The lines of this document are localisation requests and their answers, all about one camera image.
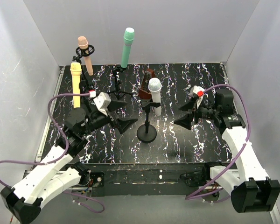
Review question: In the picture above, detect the tall black clip stand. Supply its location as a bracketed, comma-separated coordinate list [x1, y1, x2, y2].
[137, 99, 161, 143]

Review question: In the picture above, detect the small black tripod clip stand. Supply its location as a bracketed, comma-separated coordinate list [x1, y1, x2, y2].
[108, 66, 133, 100]

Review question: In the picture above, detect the white microphone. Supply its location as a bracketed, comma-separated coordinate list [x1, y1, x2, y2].
[148, 77, 162, 103]

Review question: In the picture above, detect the yellow microphone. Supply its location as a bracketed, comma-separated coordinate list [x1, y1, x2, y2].
[70, 62, 82, 108]

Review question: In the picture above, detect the black tripod shock-mount stand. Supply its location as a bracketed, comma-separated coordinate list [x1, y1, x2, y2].
[71, 43, 101, 98]

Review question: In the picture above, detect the pink microphone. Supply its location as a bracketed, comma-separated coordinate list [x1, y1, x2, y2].
[77, 36, 94, 76]

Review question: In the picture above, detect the teal microphone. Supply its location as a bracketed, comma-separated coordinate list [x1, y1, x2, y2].
[120, 28, 135, 68]

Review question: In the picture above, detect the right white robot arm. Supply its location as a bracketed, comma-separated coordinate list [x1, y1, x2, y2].
[174, 86, 280, 213]

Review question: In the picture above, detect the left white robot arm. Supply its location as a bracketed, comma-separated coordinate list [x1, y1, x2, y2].
[0, 96, 137, 224]

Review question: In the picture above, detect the brown metronome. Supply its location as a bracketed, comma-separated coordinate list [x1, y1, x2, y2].
[138, 69, 156, 100]

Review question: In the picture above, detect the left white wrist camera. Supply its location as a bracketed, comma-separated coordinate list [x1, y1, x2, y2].
[93, 92, 112, 117]

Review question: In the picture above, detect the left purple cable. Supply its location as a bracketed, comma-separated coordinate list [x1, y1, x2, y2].
[0, 91, 105, 213]

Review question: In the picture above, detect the purple cable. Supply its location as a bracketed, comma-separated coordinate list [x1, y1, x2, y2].
[184, 84, 250, 201]
[0, 91, 105, 213]

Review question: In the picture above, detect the black front mounting rail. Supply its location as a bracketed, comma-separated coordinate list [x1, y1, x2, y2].
[83, 162, 216, 197]

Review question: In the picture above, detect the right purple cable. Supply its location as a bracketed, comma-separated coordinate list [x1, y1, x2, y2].
[184, 84, 250, 201]

